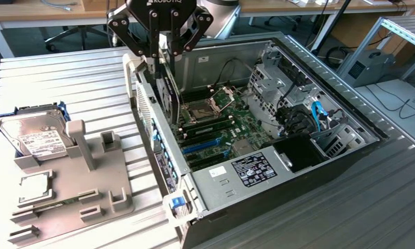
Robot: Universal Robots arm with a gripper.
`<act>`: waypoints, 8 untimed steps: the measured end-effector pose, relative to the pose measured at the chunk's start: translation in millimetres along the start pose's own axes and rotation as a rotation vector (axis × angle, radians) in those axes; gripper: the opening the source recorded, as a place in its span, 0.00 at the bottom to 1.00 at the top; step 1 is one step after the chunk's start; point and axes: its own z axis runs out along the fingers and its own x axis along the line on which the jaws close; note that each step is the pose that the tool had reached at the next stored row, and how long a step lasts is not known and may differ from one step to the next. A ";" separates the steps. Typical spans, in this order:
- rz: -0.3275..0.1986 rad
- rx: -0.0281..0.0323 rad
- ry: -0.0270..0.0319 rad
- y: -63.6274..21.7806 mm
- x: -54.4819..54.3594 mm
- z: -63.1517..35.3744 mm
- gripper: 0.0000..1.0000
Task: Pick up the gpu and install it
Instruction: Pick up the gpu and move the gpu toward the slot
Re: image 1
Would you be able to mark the aluminium slat table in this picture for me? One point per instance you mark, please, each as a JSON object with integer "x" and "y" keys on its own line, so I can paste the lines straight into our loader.
{"x": 412, "y": 26}

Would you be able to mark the blue expansion slot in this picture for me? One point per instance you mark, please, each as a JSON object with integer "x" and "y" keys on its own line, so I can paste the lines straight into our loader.
{"x": 201, "y": 146}

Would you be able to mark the white box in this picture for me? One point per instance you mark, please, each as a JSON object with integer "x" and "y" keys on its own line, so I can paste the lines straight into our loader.
{"x": 311, "y": 2}

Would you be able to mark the grey parts rack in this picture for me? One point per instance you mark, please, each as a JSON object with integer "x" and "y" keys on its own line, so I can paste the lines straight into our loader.
{"x": 72, "y": 181}

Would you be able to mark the black RAM stick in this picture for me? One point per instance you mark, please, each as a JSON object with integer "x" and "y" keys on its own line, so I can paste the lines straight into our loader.
{"x": 209, "y": 129}

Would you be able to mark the grey control box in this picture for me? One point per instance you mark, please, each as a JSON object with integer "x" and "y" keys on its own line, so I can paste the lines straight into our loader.
{"x": 371, "y": 70}

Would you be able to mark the thin locking lever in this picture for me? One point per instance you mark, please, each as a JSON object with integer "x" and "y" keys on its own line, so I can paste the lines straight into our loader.
{"x": 183, "y": 99}

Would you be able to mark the blue disk caddy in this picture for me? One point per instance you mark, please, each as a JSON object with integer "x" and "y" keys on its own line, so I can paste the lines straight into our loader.
{"x": 64, "y": 114}

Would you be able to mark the metal drive cage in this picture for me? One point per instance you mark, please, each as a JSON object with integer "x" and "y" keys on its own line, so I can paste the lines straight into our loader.
{"x": 270, "y": 85}

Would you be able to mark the grey power supply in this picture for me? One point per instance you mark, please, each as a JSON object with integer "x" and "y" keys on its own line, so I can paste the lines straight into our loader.
{"x": 222, "y": 186}

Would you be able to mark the black expansion slot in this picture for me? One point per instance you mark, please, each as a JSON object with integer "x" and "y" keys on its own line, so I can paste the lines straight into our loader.
{"x": 206, "y": 157}
{"x": 211, "y": 163}

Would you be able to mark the metal socket cover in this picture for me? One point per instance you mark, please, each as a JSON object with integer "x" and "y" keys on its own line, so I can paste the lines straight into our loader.
{"x": 234, "y": 98}

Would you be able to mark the silver chipset heatsink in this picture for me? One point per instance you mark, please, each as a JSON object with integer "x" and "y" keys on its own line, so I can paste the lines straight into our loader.
{"x": 246, "y": 146}

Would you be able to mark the silver CPU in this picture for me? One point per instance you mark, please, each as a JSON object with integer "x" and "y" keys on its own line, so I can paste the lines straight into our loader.
{"x": 35, "y": 188}

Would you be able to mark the black stand pole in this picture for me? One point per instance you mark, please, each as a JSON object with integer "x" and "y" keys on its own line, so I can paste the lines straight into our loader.
{"x": 334, "y": 22}

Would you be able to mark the green motherboard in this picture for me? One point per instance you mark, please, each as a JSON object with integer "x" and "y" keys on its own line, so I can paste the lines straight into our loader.
{"x": 243, "y": 122}

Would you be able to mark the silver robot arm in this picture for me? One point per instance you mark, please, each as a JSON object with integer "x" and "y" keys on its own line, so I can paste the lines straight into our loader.
{"x": 225, "y": 23}

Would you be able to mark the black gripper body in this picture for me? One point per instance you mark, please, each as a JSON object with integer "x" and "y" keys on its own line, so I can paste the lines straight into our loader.
{"x": 162, "y": 10}

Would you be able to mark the silver hard disk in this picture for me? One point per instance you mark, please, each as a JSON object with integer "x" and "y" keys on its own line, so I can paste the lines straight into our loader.
{"x": 35, "y": 129}

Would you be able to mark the grey disk bay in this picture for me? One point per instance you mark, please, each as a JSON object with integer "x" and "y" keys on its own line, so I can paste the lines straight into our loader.
{"x": 335, "y": 145}

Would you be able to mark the black graphics card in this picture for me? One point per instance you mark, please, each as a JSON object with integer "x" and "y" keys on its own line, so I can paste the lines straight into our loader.
{"x": 170, "y": 98}

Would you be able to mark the black office chair base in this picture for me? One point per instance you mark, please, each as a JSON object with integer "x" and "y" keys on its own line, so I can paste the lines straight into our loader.
{"x": 66, "y": 33}
{"x": 295, "y": 24}

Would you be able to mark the blue case latch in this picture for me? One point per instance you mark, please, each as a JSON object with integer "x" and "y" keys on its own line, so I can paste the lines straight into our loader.
{"x": 177, "y": 202}

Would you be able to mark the CPU socket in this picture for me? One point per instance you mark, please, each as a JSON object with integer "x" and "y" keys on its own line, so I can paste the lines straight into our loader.
{"x": 199, "y": 112}

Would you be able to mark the green RAM stick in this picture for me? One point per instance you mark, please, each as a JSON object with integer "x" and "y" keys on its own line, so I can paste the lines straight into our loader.
{"x": 60, "y": 204}

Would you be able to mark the open PC case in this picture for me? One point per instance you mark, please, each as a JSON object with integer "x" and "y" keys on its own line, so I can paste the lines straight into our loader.
{"x": 201, "y": 72}

